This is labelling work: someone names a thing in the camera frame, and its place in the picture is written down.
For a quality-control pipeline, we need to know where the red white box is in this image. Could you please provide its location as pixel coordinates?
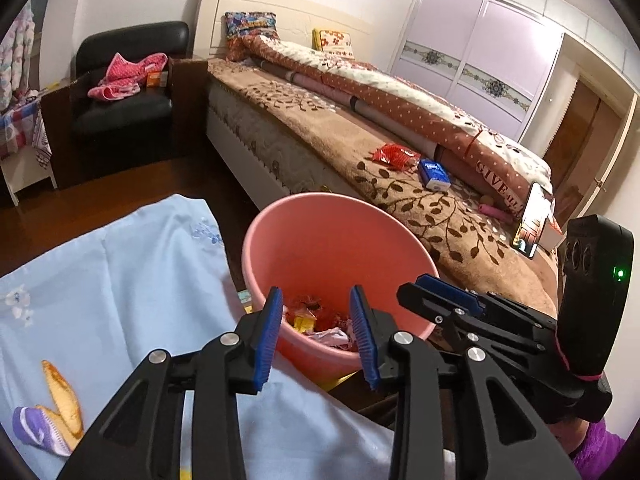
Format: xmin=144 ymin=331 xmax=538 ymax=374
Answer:
xmin=537 ymin=210 xmax=567 ymax=254

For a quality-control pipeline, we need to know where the person's right forearm purple sleeve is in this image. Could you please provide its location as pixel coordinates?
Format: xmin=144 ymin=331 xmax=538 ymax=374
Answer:
xmin=555 ymin=417 xmax=628 ymax=480

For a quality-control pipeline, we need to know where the red snack packet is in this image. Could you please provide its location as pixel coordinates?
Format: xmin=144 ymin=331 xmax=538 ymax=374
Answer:
xmin=371 ymin=143 xmax=422 ymax=171

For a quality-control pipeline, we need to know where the pink garment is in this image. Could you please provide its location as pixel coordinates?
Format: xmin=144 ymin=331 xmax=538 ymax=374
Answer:
xmin=87 ymin=52 xmax=168 ymax=103

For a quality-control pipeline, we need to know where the brown wooden door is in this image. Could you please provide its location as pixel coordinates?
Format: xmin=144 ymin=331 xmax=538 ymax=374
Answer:
xmin=542 ymin=77 xmax=626 ymax=207

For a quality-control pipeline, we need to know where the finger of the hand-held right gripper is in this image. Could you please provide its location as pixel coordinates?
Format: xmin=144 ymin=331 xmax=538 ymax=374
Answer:
xmin=416 ymin=273 xmax=496 ymax=317
xmin=396 ymin=282 xmax=481 ymax=348

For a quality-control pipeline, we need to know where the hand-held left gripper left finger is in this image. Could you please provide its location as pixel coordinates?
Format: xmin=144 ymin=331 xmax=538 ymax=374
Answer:
xmin=55 ymin=286 xmax=284 ymax=480

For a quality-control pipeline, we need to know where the orange white wrapper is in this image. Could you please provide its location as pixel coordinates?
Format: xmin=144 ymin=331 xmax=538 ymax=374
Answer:
xmin=284 ymin=296 xmax=351 ymax=331

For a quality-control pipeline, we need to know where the small pink tube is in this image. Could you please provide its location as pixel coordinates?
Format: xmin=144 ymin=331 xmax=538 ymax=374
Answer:
xmin=477 ymin=202 xmax=513 ymax=221

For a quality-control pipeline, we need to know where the black smartphone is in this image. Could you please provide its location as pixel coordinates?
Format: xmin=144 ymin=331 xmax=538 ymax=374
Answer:
xmin=512 ymin=182 xmax=551 ymax=259

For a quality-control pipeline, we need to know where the pink plastic bucket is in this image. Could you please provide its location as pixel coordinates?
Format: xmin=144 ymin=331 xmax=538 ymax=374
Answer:
xmin=241 ymin=192 xmax=441 ymax=381

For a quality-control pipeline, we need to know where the light blue floral tablecloth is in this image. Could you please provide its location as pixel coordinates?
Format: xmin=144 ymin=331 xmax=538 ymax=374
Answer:
xmin=0 ymin=192 xmax=456 ymax=480

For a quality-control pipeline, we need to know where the white desk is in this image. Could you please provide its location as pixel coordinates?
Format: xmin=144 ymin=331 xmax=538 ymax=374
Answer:
xmin=0 ymin=152 xmax=58 ymax=207

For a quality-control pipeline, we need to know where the red dotted quilt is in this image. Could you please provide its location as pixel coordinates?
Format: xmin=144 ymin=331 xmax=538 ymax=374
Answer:
xmin=227 ymin=35 xmax=556 ymax=211

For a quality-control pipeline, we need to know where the purple foam net sleeve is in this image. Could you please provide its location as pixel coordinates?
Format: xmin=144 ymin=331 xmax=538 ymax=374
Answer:
xmin=12 ymin=406 xmax=73 ymax=457

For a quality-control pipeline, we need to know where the yellow fruit peel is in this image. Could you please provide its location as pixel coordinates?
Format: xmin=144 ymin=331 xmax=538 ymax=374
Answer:
xmin=37 ymin=405 xmax=84 ymax=452
xmin=41 ymin=360 xmax=84 ymax=431

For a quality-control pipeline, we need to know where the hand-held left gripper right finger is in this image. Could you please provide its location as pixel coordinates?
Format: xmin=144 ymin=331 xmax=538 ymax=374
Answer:
xmin=348 ymin=285 xmax=583 ymax=480

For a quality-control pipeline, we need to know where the black leather armchair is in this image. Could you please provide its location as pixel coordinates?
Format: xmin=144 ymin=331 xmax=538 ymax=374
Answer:
xmin=40 ymin=21 xmax=208 ymax=189

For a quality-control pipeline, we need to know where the printed paper sheet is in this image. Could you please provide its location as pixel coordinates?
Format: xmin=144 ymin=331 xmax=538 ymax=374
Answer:
xmin=304 ymin=326 xmax=359 ymax=352

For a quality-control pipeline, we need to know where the brown floral blanket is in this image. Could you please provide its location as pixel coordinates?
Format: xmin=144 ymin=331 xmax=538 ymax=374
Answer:
xmin=207 ymin=57 xmax=558 ymax=317

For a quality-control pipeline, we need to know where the yellow flowered pillow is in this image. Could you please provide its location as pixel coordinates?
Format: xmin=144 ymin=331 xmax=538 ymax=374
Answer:
xmin=312 ymin=28 xmax=359 ymax=60

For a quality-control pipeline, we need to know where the bed with brown blanket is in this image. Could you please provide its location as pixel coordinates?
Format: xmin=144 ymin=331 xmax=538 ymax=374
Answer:
xmin=192 ymin=0 xmax=561 ymax=321

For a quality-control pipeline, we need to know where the blue tissue pack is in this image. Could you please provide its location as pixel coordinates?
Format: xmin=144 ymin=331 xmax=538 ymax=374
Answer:
xmin=417 ymin=158 xmax=452 ymax=192

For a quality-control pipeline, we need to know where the pastel puffer jacket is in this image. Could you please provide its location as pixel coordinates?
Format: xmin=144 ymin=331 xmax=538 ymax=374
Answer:
xmin=0 ymin=7 xmax=39 ymax=111

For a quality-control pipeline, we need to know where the colourful printed pillow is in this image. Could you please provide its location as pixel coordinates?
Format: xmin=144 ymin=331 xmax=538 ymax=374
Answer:
xmin=224 ymin=11 xmax=280 ymax=44

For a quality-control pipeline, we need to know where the lilac sliding wardrobe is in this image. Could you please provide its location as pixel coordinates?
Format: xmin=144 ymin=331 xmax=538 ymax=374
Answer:
xmin=390 ymin=0 xmax=567 ymax=144

